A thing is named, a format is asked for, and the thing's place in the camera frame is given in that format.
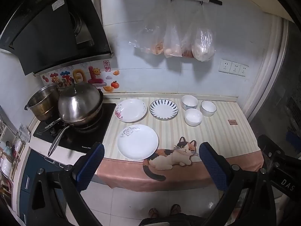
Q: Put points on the small brown square tile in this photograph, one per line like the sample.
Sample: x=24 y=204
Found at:
x=232 y=122

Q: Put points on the plain white bowl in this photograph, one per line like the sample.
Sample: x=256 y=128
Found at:
x=193 y=117

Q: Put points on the dark blue cabinet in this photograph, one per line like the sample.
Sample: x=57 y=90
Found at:
x=35 y=164

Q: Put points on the person's foot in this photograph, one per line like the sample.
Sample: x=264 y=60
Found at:
x=154 y=212
x=175 y=209

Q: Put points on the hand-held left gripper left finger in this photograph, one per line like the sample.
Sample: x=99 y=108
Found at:
x=90 y=167

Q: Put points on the grey floral white plate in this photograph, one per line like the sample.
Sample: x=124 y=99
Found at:
x=138 y=143

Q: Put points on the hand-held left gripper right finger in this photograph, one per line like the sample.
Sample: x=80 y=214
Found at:
x=215 y=169

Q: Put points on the cluttered wooden shelf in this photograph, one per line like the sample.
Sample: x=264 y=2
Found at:
x=9 y=164

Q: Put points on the steel wok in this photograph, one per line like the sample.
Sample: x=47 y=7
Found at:
x=95 y=114

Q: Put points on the person's left foot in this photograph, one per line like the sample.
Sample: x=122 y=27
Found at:
x=154 y=212

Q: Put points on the white wall socket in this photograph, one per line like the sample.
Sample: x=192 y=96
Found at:
x=224 y=66
x=243 y=70
x=234 y=68

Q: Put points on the clear plastic container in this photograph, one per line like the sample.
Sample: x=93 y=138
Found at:
x=23 y=133

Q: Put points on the blue striped rim plate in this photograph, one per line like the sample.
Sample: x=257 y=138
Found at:
x=163 y=109

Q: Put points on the striped cat print tablecloth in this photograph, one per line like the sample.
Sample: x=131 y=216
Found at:
x=211 y=134

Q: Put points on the clear plastic bag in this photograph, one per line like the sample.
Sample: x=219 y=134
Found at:
x=203 y=44
x=150 y=40
x=187 y=50
x=172 y=42

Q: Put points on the dark rimmed white bowl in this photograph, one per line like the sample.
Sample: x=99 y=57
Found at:
x=208 y=108

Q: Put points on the person's dark clothing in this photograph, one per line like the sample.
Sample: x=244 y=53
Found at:
x=169 y=221

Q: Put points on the black glass gas stove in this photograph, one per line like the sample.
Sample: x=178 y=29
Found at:
x=94 y=134

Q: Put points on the steel stockpot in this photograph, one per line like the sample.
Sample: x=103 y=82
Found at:
x=42 y=101

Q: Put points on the colourful wall stickers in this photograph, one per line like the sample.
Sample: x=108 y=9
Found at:
x=94 y=75

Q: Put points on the pink floral white plate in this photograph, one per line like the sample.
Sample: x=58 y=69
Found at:
x=130 y=110

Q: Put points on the person's right foot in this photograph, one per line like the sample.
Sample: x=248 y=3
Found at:
x=175 y=209

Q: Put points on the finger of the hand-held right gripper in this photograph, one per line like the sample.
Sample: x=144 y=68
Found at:
x=267 y=143

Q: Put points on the steel wok lid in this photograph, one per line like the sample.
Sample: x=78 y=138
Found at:
x=77 y=101

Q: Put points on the black range hood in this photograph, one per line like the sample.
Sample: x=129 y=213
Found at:
x=47 y=28

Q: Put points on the blue patterned white bowl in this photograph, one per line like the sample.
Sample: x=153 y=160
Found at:
x=189 y=101

